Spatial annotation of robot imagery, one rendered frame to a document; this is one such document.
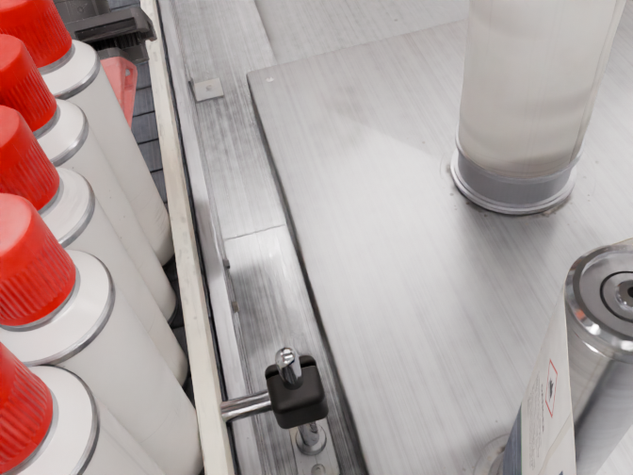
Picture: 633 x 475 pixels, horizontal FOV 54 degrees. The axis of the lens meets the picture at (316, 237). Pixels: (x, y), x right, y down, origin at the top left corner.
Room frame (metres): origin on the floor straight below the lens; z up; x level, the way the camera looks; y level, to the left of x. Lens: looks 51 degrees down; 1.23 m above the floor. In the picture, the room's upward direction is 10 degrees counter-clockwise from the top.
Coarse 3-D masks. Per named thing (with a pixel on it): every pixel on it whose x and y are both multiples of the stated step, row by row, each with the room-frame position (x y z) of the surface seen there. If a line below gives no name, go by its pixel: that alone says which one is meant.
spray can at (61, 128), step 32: (0, 64) 0.24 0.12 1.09; (32, 64) 0.25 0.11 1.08; (0, 96) 0.23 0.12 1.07; (32, 96) 0.24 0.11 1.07; (32, 128) 0.23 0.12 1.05; (64, 128) 0.24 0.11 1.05; (64, 160) 0.23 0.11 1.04; (96, 160) 0.24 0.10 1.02; (96, 192) 0.23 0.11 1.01; (128, 224) 0.24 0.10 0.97; (160, 288) 0.24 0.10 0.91
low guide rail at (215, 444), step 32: (160, 32) 0.55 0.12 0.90; (160, 64) 0.47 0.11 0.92; (160, 96) 0.43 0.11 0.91; (160, 128) 0.39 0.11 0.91; (192, 224) 0.30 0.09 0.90; (192, 256) 0.26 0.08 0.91; (192, 288) 0.23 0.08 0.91; (192, 320) 0.21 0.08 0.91; (192, 352) 0.19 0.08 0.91; (224, 448) 0.13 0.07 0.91
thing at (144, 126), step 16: (112, 0) 0.66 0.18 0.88; (128, 0) 0.66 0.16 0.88; (144, 64) 0.53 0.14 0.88; (144, 80) 0.51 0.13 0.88; (144, 96) 0.48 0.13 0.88; (144, 112) 0.46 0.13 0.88; (176, 112) 0.45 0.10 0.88; (144, 128) 0.44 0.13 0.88; (144, 144) 0.41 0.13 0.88; (144, 160) 0.39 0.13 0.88; (160, 160) 0.39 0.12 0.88; (160, 176) 0.37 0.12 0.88; (160, 192) 0.35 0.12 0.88; (192, 208) 0.33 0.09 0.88; (176, 272) 0.27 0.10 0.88; (176, 288) 0.26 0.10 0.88; (208, 304) 0.24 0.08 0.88; (176, 320) 0.23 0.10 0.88; (176, 336) 0.22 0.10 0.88; (192, 384) 0.18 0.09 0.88; (192, 400) 0.17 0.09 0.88; (224, 400) 0.17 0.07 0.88
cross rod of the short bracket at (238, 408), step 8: (256, 392) 0.16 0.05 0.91; (264, 392) 0.16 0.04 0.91; (232, 400) 0.15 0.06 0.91; (240, 400) 0.15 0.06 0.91; (248, 400) 0.15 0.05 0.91; (256, 400) 0.15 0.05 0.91; (264, 400) 0.15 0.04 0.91; (224, 408) 0.15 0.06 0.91; (232, 408) 0.15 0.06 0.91; (240, 408) 0.15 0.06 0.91; (248, 408) 0.15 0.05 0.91; (256, 408) 0.15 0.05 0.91; (264, 408) 0.15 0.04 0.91; (224, 416) 0.15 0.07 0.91; (232, 416) 0.15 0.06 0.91; (240, 416) 0.15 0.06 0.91; (248, 416) 0.15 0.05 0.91
